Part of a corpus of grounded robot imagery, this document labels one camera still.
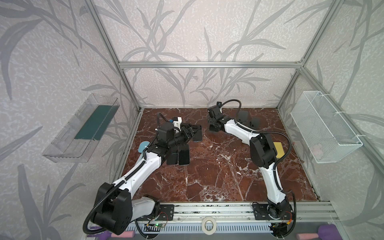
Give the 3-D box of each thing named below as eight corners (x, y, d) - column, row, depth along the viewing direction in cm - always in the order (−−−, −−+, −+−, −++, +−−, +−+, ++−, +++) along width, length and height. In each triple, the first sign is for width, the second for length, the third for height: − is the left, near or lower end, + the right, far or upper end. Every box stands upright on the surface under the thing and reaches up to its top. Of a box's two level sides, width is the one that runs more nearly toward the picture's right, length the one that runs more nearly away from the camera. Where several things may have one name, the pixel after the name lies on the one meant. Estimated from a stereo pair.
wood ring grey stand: (237, 126, 112) (240, 118, 105) (236, 119, 117) (238, 110, 109) (248, 126, 112) (251, 118, 105) (246, 119, 117) (249, 110, 109)
